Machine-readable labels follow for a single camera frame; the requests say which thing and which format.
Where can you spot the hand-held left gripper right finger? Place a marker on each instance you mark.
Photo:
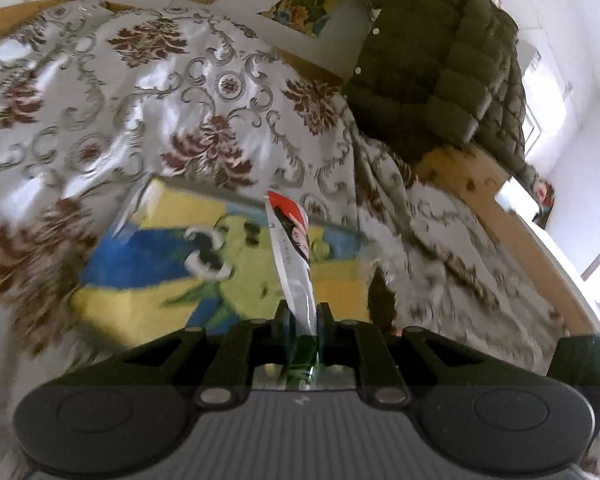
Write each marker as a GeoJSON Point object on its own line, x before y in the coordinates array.
{"type": "Point", "coordinates": [325, 322]}

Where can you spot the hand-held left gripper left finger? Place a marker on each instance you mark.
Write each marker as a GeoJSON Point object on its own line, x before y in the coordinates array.
{"type": "Point", "coordinates": [283, 321]}

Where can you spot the white red snack packet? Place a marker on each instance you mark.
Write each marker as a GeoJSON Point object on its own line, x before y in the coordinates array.
{"type": "Point", "coordinates": [292, 260]}

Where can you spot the grey tray with cartoon lining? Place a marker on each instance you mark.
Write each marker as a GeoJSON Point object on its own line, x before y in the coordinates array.
{"type": "Point", "coordinates": [145, 260]}

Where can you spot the olive puffer jacket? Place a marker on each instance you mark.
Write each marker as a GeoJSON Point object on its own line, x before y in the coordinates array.
{"type": "Point", "coordinates": [420, 70]}

